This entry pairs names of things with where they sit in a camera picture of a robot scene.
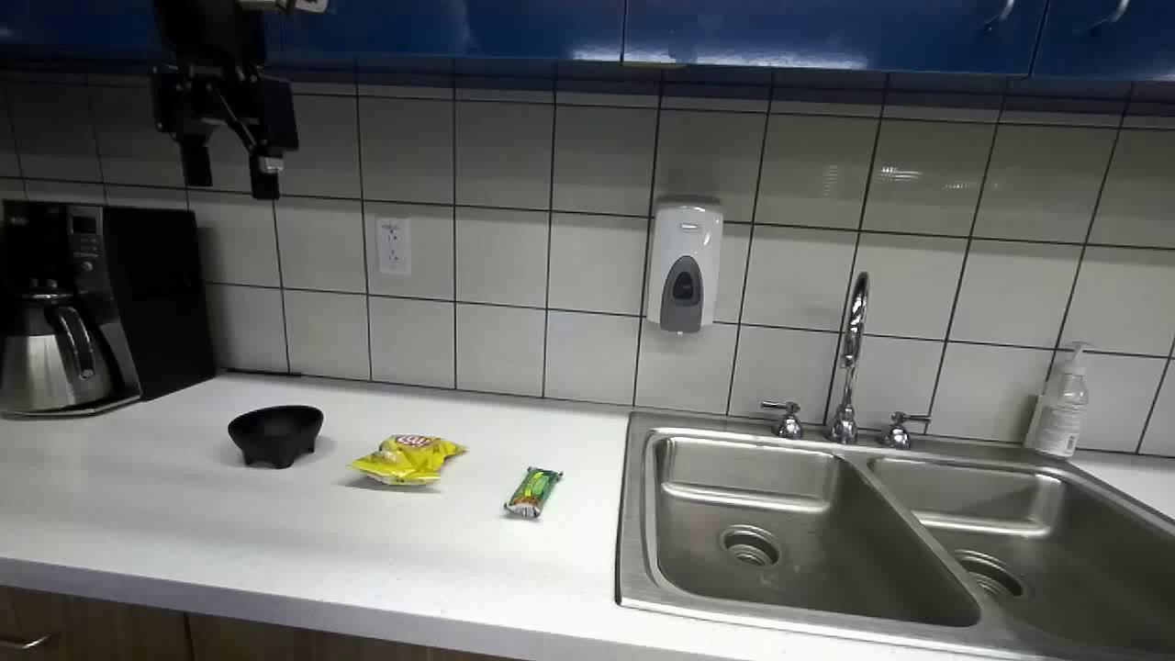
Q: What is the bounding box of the chrome sink faucet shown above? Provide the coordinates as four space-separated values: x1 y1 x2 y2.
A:
823 269 873 445

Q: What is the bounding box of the clear pump soap bottle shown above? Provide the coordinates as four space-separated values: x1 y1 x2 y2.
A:
1020 343 1091 463

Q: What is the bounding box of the white wall soap dispenser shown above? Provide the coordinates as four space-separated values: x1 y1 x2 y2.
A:
644 197 726 338

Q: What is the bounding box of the black coffee maker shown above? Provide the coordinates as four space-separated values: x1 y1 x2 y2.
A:
0 197 218 418

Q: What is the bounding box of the stainless steel double sink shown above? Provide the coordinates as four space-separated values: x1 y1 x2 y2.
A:
614 411 1175 661

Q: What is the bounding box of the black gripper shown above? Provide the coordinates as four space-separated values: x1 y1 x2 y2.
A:
151 0 301 203

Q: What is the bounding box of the steel coffee carafe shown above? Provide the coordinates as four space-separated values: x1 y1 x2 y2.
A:
0 288 122 414

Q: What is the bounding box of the yellow snack packet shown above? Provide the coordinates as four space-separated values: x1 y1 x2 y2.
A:
354 430 472 493

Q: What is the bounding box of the chrome faucet handle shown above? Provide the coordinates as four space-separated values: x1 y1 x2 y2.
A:
880 408 932 450
756 398 809 441

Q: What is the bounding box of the white wall power outlet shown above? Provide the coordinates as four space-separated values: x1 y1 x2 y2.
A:
372 211 415 280

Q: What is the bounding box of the blue cabinet door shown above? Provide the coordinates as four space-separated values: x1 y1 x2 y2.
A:
0 0 626 69
620 0 1040 81
1031 0 1175 86

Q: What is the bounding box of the black footed bowl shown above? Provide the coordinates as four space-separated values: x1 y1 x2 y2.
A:
226 402 327 471

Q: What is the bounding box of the wooden base cabinet door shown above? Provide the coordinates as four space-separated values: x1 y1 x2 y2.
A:
189 610 508 661
0 582 195 661

